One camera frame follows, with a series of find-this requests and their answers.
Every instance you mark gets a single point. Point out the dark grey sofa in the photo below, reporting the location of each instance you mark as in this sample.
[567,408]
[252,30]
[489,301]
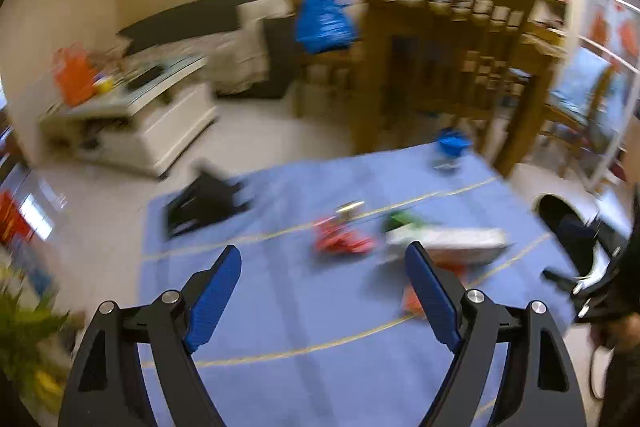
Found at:
[210,36]

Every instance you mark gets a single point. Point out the person's right hand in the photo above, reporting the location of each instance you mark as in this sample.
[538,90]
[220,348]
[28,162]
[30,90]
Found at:
[607,334]

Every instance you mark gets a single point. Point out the wooden dining table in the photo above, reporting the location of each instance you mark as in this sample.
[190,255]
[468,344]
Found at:
[389,33]

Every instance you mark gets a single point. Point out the blue lidded glass jar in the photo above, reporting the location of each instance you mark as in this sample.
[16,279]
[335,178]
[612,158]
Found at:
[451,146]

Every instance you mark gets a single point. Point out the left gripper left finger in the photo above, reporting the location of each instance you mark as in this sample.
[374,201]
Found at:
[106,386]

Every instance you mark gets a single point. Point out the black phone stand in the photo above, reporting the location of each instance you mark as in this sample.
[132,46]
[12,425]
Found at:
[209,199]

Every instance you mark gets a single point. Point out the blue plastic bag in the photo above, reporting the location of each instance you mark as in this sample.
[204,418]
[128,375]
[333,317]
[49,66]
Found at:
[324,25]

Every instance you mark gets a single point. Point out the red snack wrapper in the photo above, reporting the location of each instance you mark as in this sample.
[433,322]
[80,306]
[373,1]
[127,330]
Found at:
[335,235]

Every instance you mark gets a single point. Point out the black wifi router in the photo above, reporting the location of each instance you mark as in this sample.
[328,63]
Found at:
[147,75]

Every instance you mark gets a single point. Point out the orange plastic bag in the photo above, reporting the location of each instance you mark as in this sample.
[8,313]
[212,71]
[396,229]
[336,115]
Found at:
[74,75]

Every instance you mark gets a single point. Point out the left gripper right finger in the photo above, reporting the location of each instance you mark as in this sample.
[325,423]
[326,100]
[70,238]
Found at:
[538,385]

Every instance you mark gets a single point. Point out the near wooden dining chair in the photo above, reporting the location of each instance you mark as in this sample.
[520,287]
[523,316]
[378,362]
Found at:
[462,53]

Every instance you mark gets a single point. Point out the beige lace sofa cover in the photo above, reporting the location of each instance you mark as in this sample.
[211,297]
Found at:
[220,56]

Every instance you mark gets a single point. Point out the white coffee table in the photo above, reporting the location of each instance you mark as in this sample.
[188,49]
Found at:
[144,131]

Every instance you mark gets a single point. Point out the yellow small cup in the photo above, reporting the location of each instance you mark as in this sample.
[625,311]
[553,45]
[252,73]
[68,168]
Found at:
[103,85]

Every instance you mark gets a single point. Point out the far wooden chair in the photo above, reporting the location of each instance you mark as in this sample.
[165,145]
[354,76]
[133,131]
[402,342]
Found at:
[340,66]

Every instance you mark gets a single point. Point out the green white medicine box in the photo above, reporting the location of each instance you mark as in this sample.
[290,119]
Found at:
[447,246]

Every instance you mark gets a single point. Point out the blue checked tablecloth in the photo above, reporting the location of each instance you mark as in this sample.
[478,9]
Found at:
[312,340]

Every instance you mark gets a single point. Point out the black round trash bin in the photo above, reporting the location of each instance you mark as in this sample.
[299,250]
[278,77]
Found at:
[591,246]

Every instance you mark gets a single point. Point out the green potted plant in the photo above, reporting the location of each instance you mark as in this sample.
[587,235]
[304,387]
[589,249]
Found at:
[31,355]

